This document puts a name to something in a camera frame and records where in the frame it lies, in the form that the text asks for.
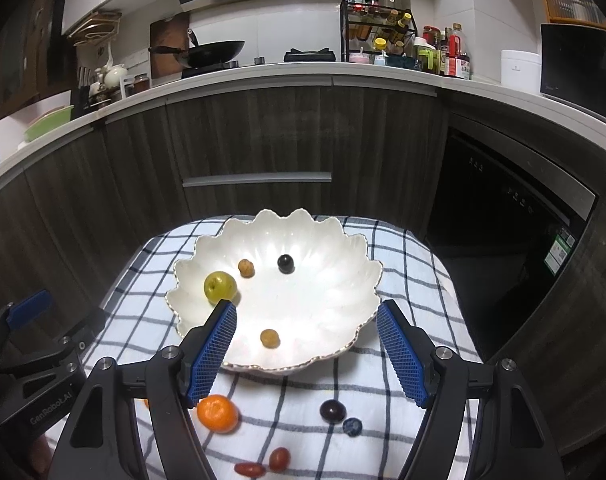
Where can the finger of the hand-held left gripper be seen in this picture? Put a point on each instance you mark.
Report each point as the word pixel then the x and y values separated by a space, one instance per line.
pixel 30 305
pixel 83 327

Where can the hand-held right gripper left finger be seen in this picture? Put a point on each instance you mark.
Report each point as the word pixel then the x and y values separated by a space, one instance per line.
pixel 213 350

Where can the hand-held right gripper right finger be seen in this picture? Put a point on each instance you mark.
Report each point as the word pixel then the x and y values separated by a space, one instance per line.
pixel 400 350

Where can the small brown round fruit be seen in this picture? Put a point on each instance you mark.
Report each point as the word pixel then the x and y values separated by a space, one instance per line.
pixel 245 267
pixel 269 338

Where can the green round plum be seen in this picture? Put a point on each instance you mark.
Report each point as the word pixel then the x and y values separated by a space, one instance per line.
pixel 219 286

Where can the blueberry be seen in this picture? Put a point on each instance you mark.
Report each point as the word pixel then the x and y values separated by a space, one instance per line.
pixel 353 426

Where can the dark grape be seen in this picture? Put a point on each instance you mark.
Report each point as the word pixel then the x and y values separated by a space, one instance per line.
pixel 332 410
pixel 284 263

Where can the white scalloped ceramic bowl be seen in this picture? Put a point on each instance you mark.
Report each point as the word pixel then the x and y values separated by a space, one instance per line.
pixel 308 310

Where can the red cherry tomato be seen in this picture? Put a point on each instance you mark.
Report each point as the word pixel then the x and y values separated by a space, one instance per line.
pixel 249 469
pixel 279 458

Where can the person's left forearm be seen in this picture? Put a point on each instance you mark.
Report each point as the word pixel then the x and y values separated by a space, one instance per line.
pixel 43 460

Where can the white checked cloth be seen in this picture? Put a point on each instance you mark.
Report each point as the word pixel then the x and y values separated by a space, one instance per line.
pixel 303 400

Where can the black built-in dishwasher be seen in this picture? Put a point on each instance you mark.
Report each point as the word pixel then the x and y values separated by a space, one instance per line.
pixel 483 210

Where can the green plastic basin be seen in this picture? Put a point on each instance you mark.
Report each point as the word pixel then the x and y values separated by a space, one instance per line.
pixel 48 122

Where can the dark wood-grain kitchen cabinets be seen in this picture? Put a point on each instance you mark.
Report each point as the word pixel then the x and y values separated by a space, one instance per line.
pixel 258 130

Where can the white teapot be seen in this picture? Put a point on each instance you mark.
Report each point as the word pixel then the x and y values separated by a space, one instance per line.
pixel 115 76

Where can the brown lidded jar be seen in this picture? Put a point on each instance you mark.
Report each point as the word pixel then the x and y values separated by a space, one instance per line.
pixel 141 83

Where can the pink small bowl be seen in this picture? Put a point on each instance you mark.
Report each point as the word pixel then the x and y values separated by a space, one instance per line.
pixel 359 57

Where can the black wok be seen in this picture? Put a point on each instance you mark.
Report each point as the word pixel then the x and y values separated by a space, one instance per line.
pixel 218 52

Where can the brown wooden cutting board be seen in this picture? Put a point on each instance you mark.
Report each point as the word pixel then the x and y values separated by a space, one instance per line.
pixel 165 35

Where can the white round canister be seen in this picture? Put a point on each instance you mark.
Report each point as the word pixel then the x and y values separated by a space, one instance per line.
pixel 520 72

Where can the black gas stove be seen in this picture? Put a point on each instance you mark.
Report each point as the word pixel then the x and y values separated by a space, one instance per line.
pixel 308 55

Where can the black microwave oven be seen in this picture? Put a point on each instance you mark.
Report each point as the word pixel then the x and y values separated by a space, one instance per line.
pixel 578 70

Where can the dark wooden frame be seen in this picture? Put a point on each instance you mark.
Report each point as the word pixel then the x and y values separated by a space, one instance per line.
pixel 23 45

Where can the golden wall rack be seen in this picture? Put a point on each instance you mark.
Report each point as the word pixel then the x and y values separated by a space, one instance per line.
pixel 95 27

